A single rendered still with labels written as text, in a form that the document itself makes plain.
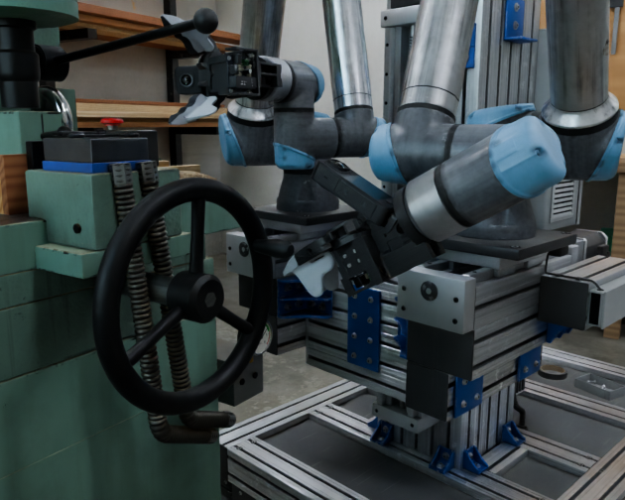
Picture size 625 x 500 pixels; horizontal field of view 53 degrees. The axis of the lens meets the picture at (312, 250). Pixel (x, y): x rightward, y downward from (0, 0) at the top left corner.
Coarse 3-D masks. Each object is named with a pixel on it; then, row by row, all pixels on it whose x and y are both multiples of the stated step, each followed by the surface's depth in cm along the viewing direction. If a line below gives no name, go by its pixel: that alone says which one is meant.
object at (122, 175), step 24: (120, 168) 73; (144, 168) 77; (120, 192) 74; (144, 192) 78; (120, 216) 75; (144, 264) 77; (168, 264) 80; (144, 288) 77; (144, 312) 77; (168, 336) 82; (144, 360) 78; (168, 432) 81; (192, 432) 88; (216, 432) 95
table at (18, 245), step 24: (0, 216) 80; (24, 216) 80; (216, 216) 103; (0, 240) 73; (24, 240) 76; (168, 240) 82; (0, 264) 74; (24, 264) 76; (48, 264) 76; (72, 264) 73; (96, 264) 74
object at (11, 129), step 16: (0, 112) 88; (16, 112) 86; (32, 112) 87; (48, 112) 89; (0, 128) 88; (16, 128) 86; (32, 128) 87; (48, 128) 89; (0, 144) 89; (16, 144) 87
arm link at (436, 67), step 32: (448, 0) 78; (416, 32) 80; (448, 32) 77; (416, 64) 78; (448, 64) 77; (416, 96) 76; (448, 96) 76; (384, 128) 78; (416, 128) 75; (448, 128) 74; (384, 160) 77; (416, 160) 75
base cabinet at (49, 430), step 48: (192, 336) 102; (0, 384) 75; (48, 384) 81; (96, 384) 87; (192, 384) 103; (0, 432) 76; (48, 432) 82; (96, 432) 88; (144, 432) 95; (0, 480) 76; (48, 480) 82; (96, 480) 89; (144, 480) 96; (192, 480) 105
